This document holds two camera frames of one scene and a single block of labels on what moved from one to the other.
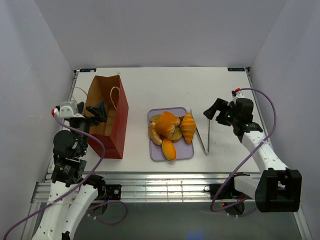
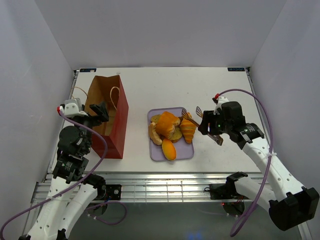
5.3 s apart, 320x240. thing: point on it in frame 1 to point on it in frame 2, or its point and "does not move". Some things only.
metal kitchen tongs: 194,123 to 216,139
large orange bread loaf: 166,124 does not move
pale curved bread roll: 153,135 does not move
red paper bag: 112,133 does not move
